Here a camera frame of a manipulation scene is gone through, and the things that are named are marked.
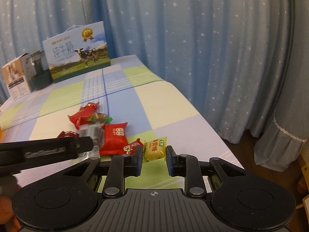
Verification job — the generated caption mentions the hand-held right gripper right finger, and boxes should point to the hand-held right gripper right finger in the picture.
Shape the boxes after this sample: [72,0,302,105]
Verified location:
[166,145,246,198]

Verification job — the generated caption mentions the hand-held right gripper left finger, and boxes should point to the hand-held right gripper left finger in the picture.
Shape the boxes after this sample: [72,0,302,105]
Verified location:
[62,146,145,198]

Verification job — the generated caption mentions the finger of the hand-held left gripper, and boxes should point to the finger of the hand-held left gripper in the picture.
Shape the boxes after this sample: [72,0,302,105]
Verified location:
[75,136,94,155]

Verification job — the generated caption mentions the clear snack bar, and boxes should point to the clear snack bar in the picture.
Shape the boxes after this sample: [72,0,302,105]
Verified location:
[77,123,105,159]

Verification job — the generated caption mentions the small red patterned candy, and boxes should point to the small red patterned candy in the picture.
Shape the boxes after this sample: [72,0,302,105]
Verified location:
[122,138,144,155]

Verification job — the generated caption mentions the yellow candy packet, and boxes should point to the yellow candy packet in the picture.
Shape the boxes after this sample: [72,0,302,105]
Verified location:
[143,136,168,163]

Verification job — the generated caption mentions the dark red snack packet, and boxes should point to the dark red snack packet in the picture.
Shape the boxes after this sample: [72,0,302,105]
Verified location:
[56,130,80,139]

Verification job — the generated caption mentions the crinkled red snack packet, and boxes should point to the crinkled red snack packet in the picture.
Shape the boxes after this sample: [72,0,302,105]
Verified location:
[67,111,97,129]

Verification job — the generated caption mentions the square red snack packet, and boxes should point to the square red snack packet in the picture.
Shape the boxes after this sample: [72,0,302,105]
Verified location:
[99,121,128,156]

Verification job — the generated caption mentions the brown candy green wrapper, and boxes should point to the brown candy green wrapper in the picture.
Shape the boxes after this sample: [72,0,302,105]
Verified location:
[87,112,113,125]

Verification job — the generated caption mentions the red twist-end candy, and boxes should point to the red twist-end candy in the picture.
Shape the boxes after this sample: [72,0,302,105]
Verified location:
[80,102,100,113]

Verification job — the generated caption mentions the checked tablecloth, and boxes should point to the checked tablecloth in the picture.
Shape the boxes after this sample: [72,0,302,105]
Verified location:
[0,54,245,195]

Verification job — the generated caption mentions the dark green desk appliance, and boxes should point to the dark green desk appliance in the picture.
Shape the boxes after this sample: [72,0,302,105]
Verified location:
[25,50,53,90]

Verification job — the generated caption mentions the white and brown cardboard box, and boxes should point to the white and brown cardboard box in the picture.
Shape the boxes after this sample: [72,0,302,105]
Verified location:
[2,53,32,101]

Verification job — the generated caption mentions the cow print milk carton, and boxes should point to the cow print milk carton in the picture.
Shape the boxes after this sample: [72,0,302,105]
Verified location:
[42,21,112,84]

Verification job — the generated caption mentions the grey-blue lace-trimmed curtain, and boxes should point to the grey-blue lace-trimmed curtain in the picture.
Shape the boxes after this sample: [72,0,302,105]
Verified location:
[246,0,309,172]

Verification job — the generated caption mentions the blue star curtain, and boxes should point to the blue star curtain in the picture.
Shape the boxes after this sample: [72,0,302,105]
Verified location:
[0,0,294,132]

